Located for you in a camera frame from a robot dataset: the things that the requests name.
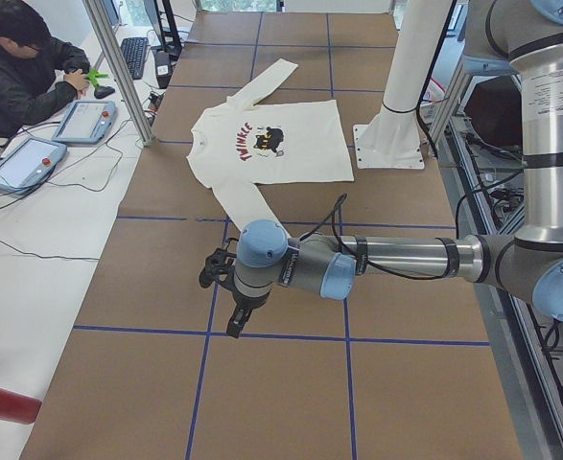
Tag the person in black jacket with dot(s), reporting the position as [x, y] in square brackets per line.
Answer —
[39, 74]

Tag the black computer mouse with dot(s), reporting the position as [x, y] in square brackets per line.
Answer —
[102, 91]

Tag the green handheld tool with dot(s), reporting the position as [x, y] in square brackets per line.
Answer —
[93, 76]

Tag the red cylindrical bottle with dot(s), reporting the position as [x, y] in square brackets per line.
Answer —
[18, 408]

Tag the black keyboard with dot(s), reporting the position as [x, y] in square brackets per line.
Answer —
[134, 51]

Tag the blue teach pendant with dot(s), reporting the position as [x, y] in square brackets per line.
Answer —
[33, 160]
[85, 122]

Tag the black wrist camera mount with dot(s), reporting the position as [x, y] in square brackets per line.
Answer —
[218, 269]

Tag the near blue teach pendant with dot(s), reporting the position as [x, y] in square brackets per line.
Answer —
[33, 160]

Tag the black power box with label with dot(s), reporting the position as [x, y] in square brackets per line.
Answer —
[163, 68]

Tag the far blue teach pendant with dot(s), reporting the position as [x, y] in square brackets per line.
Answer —
[85, 122]

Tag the aluminium frame post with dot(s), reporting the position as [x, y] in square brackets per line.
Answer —
[111, 50]

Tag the cream long-sleeve cat shirt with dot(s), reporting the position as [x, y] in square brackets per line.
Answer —
[243, 143]

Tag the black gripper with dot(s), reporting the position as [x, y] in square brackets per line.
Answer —
[246, 303]

